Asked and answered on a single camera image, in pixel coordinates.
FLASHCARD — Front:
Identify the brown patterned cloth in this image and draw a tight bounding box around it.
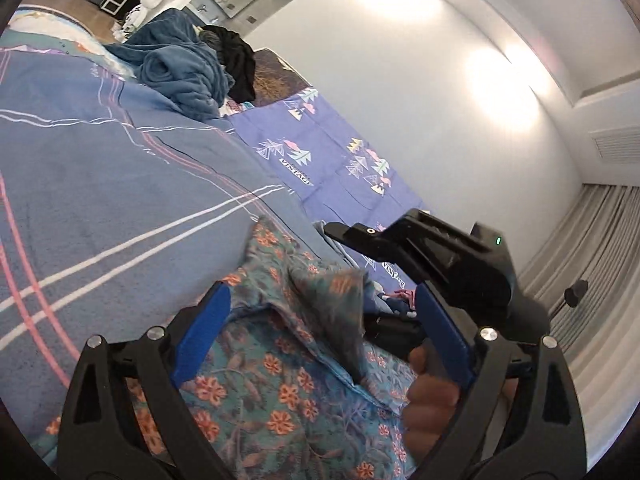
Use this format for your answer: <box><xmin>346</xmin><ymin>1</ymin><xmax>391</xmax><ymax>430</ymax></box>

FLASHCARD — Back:
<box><xmin>252</xmin><ymin>49</ymin><xmax>312</xmax><ymax>107</ymax></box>

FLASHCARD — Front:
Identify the purple printed sheet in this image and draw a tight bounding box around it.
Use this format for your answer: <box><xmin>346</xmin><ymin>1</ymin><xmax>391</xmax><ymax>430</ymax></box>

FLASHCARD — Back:
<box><xmin>225</xmin><ymin>87</ymin><xmax>436</xmax><ymax>301</ymax></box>

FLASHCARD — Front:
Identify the dark blue garment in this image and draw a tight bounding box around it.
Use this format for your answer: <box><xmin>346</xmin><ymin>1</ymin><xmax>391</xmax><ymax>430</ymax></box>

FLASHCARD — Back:
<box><xmin>377</xmin><ymin>287</ymin><xmax>420</xmax><ymax>318</ymax></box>

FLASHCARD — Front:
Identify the person's right hand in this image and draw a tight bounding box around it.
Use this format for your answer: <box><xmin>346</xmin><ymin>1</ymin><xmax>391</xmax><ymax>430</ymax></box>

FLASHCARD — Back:
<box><xmin>402</xmin><ymin>345</ymin><xmax>462</xmax><ymax>461</ymax></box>

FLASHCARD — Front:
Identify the white air vent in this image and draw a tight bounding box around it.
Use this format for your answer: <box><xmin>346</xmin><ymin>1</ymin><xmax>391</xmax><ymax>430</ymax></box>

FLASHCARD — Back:
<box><xmin>590</xmin><ymin>129</ymin><xmax>640</xmax><ymax>163</ymax></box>

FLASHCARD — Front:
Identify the grey striped curtain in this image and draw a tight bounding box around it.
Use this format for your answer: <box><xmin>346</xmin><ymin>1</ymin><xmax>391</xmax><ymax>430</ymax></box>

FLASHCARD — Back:
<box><xmin>517</xmin><ymin>182</ymin><xmax>640</xmax><ymax>461</ymax></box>

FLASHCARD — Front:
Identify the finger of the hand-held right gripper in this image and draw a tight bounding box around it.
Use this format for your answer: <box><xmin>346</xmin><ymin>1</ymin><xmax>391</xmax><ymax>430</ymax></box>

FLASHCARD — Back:
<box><xmin>324</xmin><ymin>221</ymin><xmax>402</xmax><ymax>262</ymax></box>

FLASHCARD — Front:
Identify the teal floral garment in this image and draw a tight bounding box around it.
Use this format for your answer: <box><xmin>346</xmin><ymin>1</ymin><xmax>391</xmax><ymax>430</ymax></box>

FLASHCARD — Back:
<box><xmin>45</xmin><ymin>217</ymin><xmax>426</xmax><ymax>480</ymax></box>

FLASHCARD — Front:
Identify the blue striped bed cover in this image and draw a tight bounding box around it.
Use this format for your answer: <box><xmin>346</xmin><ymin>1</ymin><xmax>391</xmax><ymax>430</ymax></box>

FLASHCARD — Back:
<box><xmin>0</xmin><ymin>45</ymin><xmax>351</xmax><ymax>466</ymax></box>

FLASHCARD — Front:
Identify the blue fleece blanket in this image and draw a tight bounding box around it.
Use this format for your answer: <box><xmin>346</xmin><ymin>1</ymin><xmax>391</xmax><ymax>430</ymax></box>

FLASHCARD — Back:
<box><xmin>102</xmin><ymin>7</ymin><xmax>236</xmax><ymax>121</ymax></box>

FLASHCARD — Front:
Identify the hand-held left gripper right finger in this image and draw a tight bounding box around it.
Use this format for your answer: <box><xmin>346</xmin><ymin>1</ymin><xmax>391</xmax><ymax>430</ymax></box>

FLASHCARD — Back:
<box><xmin>415</xmin><ymin>282</ymin><xmax>587</xmax><ymax>480</ymax></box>

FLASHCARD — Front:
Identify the white plush toy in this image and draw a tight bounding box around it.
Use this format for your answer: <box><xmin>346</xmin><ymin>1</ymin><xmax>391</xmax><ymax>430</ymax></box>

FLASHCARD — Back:
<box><xmin>120</xmin><ymin>0</ymin><xmax>168</xmax><ymax>36</ymax></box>

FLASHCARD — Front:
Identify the black floor stand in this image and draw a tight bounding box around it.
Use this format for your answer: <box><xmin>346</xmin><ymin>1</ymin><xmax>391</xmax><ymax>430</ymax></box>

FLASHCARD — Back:
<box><xmin>565</xmin><ymin>280</ymin><xmax>590</xmax><ymax>307</ymax></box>

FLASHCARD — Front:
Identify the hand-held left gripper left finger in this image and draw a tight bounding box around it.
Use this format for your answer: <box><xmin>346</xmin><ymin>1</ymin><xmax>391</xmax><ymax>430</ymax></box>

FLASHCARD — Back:
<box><xmin>57</xmin><ymin>282</ymin><xmax>232</xmax><ymax>480</ymax></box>

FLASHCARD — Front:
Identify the black garment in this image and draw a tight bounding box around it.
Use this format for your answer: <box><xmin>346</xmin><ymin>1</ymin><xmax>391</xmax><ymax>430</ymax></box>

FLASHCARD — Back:
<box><xmin>200</xmin><ymin>25</ymin><xmax>258</xmax><ymax>103</ymax></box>

